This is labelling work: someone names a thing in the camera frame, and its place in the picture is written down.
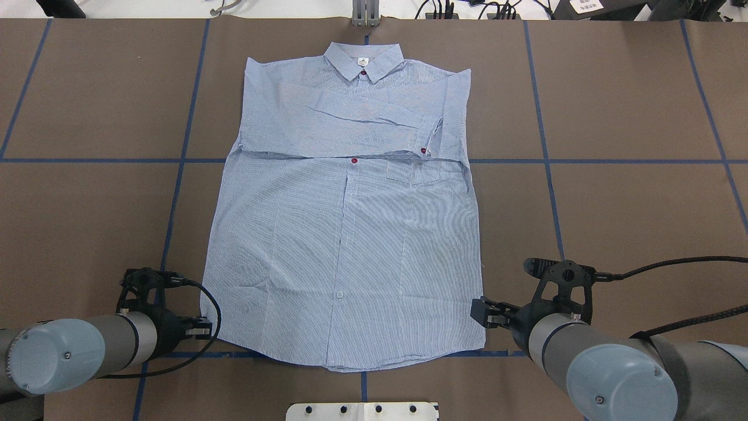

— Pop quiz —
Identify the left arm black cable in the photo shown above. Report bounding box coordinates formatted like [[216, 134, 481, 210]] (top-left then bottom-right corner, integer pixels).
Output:
[[99, 279, 221, 379]]

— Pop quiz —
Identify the black usb hub right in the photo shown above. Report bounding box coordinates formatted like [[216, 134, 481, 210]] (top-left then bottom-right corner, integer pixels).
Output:
[[478, 1, 521, 20]]

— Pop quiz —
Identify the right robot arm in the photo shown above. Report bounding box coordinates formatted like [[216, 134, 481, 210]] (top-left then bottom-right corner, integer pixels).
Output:
[[470, 298, 747, 420]]

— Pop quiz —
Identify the black usb hub left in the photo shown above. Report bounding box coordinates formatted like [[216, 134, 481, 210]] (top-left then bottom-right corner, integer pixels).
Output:
[[415, 1, 459, 20]]

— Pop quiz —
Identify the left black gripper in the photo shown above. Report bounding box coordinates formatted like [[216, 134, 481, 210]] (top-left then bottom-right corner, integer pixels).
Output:
[[153, 309, 213, 351]]

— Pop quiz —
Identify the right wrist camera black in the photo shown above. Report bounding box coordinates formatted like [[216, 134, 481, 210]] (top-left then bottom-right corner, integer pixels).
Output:
[[523, 258, 597, 323]]

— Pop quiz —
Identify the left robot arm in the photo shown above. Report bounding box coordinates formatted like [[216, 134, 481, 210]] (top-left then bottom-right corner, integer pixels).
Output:
[[1, 308, 214, 420]]

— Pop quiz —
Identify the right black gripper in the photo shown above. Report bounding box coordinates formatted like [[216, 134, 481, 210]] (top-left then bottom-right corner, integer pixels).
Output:
[[470, 298, 541, 342]]

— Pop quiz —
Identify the grey aluminium post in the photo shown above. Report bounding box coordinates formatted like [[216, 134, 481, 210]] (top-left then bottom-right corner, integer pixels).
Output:
[[352, 0, 381, 27]]

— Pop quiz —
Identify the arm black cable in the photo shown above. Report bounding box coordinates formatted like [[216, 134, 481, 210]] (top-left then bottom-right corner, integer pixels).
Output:
[[596, 256, 748, 340], [99, 279, 221, 379]]

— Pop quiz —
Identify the black usb hub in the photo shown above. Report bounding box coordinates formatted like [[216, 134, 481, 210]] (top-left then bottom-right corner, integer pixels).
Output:
[[478, 1, 521, 20], [415, 1, 459, 20]]

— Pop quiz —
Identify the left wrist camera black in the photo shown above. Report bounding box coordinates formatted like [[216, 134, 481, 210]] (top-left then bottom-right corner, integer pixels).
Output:
[[115, 267, 191, 315]]

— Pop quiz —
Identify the black box with label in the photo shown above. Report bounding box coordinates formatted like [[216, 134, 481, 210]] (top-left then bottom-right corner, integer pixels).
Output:
[[551, 1, 647, 21]]

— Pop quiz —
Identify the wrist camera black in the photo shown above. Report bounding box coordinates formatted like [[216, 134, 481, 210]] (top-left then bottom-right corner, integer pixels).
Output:
[[115, 267, 191, 315], [523, 258, 597, 323]]

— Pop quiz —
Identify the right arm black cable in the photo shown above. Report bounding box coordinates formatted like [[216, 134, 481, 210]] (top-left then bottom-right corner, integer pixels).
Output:
[[596, 256, 748, 340]]

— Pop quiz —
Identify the white mounting plate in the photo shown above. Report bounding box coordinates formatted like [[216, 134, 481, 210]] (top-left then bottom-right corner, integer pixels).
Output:
[[285, 402, 441, 420]]

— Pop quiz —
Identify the light blue striped shirt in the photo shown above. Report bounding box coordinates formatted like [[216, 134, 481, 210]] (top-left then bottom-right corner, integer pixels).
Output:
[[201, 43, 486, 372]]

